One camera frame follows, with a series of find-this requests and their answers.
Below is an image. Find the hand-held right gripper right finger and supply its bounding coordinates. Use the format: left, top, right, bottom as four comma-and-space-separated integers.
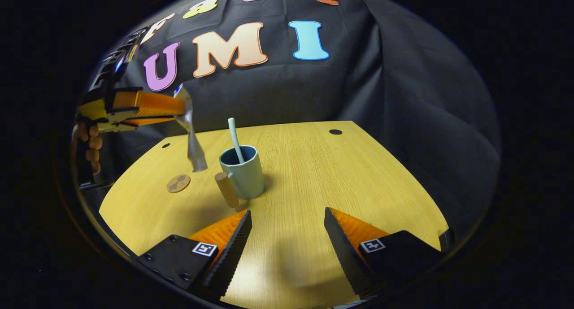
324, 207, 449, 296

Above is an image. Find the light blue cup wooden handle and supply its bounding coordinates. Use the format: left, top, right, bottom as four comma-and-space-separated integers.
214, 145, 266, 209

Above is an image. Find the round wooden coaster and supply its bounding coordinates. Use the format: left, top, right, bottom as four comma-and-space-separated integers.
166, 174, 191, 194

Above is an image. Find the wooden desktop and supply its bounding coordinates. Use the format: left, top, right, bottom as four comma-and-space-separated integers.
99, 121, 449, 309

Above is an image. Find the white toothpaste tube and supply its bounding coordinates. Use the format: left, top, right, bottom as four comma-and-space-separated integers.
173, 84, 208, 173

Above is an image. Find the pale green toothbrush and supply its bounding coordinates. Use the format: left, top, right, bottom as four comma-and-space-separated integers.
228, 118, 245, 164

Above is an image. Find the black backdrop cloth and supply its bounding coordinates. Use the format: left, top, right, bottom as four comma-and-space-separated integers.
78, 0, 502, 238

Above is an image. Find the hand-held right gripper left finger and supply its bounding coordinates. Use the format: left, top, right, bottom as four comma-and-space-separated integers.
137, 209, 252, 300

